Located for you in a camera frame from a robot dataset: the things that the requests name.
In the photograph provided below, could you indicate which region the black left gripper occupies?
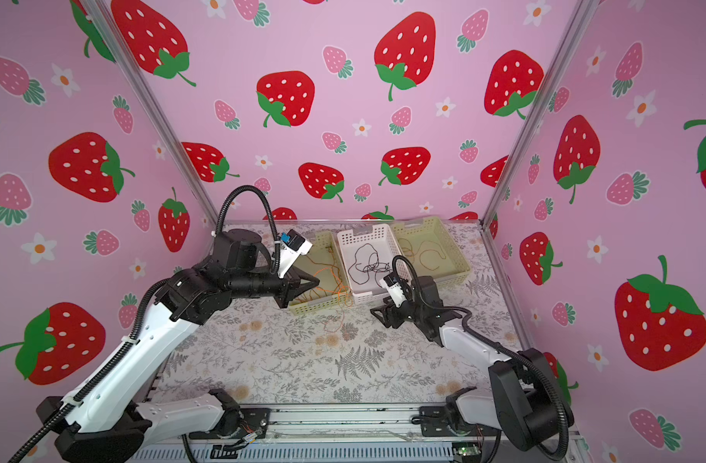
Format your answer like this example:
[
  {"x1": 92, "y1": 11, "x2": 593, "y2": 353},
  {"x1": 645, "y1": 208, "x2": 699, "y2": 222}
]
[{"x1": 230, "y1": 267, "x2": 322, "y2": 311}]

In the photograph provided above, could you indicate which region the red cable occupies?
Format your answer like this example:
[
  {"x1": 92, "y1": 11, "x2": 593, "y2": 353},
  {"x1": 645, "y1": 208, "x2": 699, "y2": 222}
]
[{"x1": 297, "y1": 245, "x2": 351, "y2": 305}]

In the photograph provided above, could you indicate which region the orange cable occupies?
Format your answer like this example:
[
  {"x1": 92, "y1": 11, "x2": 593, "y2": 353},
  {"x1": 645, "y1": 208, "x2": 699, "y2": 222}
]
[
  {"x1": 401, "y1": 235, "x2": 455, "y2": 270},
  {"x1": 323, "y1": 300, "x2": 354, "y2": 334}
]

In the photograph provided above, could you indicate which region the black cable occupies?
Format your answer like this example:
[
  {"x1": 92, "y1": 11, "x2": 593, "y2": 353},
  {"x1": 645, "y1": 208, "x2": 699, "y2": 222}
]
[{"x1": 346, "y1": 242, "x2": 397, "y2": 285}]

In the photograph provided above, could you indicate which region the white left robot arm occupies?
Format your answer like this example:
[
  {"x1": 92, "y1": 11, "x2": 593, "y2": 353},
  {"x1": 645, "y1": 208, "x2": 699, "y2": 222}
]
[{"x1": 11, "y1": 185, "x2": 319, "y2": 462}]

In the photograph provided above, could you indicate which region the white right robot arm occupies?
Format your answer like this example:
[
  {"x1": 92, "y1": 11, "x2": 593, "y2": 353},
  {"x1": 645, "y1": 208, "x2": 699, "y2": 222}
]
[{"x1": 372, "y1": 255, "x2": 575, "y2": 462}]

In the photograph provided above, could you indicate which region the left green perforated basket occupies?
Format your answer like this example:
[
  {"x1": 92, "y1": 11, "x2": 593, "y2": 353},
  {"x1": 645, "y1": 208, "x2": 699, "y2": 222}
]
[{"x1": 288, "y1": 231, "x2": 354, "y2": 316}]

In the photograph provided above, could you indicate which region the green perforated basket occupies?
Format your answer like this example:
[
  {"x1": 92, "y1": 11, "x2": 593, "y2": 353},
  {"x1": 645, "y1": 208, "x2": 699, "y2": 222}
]
[
  {"x1": 288, "y1": 231, "x2": 354, "y2": 316},
  {"x1": 393, "y1": 217, "x2": 472, "y2": 287}
]

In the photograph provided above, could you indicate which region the white perforated basket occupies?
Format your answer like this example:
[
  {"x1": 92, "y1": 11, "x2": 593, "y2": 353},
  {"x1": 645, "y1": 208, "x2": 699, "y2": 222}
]
[{"x1": 337, "y1": 224, "x2": 402, "y2": 306}]

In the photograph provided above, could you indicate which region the right green perforated basket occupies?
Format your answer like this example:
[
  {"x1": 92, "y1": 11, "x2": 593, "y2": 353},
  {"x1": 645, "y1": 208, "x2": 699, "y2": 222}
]
[{"x1": 393, "y1": 217, "x2": 472, "y2": 287}]

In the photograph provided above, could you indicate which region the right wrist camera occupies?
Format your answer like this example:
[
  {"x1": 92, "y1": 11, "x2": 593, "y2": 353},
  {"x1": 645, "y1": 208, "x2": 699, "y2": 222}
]
[{"x1": 380, "y1": 273, "x2": 410, "y2": 308}]

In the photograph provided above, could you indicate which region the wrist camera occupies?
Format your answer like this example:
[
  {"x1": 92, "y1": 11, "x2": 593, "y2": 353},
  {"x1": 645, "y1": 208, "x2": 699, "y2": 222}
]
[
  {"x1": 277, "y1": 230, "x2": 313, "y2": 279},
  {"x1": 380, "y1": 273, "x2": 410, "y2": 308}
]

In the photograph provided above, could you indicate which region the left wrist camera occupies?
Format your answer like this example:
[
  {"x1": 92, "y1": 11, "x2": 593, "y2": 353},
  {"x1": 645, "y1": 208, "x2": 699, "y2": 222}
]
[{"x1": 277, "y1": 230, "x2": 313, "y2": 279}]

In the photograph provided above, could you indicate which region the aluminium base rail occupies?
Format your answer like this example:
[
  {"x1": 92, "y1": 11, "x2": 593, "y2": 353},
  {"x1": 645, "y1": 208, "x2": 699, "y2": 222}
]
[{"x1": 97, "y1": 403, "x2": 585, "y2": 463}]

